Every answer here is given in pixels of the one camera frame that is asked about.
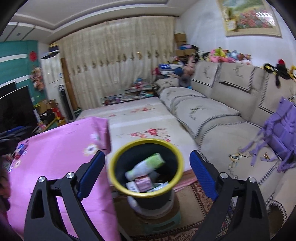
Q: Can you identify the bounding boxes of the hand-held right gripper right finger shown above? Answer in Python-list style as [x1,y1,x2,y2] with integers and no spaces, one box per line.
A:
[189,150,270,241]

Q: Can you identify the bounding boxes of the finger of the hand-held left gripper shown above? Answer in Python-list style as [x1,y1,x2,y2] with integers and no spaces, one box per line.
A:
[0,126,31,143]

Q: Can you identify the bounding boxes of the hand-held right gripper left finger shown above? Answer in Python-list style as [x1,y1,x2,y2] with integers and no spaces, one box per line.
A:
[24,150,105,241]

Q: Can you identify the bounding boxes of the yellow-rimmed dark trash bin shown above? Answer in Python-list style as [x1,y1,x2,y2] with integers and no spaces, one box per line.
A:
[109,138,185,217]

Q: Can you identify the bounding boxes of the white barcode box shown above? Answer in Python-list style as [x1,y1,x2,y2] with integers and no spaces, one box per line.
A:
[125,181,139,192]

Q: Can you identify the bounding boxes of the pink carton box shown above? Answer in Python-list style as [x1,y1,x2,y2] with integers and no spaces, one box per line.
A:
[134,176,153,192]

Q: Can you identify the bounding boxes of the green label milk bottle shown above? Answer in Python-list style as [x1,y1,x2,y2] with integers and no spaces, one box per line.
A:
[125,153,165,181]

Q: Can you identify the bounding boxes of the large black television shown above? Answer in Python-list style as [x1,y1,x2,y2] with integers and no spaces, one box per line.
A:
[0,85,38,133]

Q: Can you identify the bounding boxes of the pink floral tablecloth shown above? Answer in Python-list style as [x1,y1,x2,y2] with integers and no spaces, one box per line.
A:
[7,117,122,241]

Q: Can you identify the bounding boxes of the cardboard boxes beside cabinet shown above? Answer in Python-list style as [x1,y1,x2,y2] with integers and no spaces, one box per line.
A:
[35,99,58,116]

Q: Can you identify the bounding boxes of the smaller black television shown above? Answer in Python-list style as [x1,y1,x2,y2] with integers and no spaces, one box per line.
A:
[0,82,16,93]

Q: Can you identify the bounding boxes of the beige sofa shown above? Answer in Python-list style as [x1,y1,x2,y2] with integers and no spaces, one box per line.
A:
[154,61,296,229]

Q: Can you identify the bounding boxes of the black tower fan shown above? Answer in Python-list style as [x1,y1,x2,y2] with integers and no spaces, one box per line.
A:
[58,85,74,121]

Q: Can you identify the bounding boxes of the hanging flower decoration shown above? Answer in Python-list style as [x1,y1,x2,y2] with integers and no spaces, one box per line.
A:
[30,67,45,91]

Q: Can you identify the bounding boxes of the floral covered low table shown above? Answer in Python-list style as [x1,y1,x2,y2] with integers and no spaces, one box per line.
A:
[75,97,199,158]

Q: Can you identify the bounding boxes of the cluttered low glass shelf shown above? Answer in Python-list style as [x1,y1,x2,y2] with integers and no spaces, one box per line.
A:
[100,94,158,106]

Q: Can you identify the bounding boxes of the purple backpack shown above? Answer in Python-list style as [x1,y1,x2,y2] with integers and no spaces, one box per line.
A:
[240,96,296,173]

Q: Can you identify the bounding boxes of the dark round cushion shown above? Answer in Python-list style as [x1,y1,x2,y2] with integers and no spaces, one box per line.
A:
[179,75,191,87]

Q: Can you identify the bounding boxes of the pile of books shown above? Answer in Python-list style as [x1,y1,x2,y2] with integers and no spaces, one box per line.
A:
[125,79,160,98]

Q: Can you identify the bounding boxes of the blue star print bag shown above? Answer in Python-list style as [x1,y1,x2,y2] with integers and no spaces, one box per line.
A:
[159,64,178,76]

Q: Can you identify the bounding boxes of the beige curtain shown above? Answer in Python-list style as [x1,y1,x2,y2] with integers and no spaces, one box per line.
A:
[58,17,176,109]

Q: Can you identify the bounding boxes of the row of plush toys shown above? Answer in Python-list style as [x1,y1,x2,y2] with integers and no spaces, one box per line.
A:
[196,47,253,66]

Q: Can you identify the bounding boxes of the black and yellow plush toy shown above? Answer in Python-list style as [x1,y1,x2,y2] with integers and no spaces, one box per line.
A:
[264,59,296,87]

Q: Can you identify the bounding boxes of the stacked corner cardboard boxes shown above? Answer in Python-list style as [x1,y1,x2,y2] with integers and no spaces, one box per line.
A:
[174,34,187,56]

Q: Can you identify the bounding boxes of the framed wall picture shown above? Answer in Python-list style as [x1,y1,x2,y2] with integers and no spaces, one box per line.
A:
[216,0,283,37]

